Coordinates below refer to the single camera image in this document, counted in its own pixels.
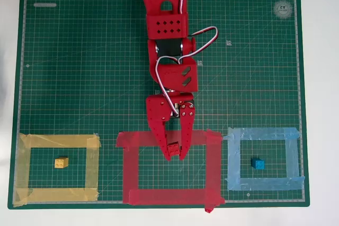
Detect red lego brick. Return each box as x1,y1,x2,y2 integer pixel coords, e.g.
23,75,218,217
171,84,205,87
167,142,181,157

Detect red tape square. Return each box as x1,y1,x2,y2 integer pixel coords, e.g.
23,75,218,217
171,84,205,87
115,128,226,213

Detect blue tape square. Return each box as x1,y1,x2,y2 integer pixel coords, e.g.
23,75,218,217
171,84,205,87
222,126,306,192

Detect blue lego brick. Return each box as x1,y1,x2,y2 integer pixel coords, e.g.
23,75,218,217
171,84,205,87
251,157,265,170

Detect yellow lego brick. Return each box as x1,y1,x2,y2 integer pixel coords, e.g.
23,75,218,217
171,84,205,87
54,157,69,169

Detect yellow tape square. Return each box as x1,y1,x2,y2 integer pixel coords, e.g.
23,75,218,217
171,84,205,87
13,132,102,207

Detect green cutting mat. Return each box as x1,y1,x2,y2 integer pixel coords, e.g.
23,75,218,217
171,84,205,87
7,0,310,210

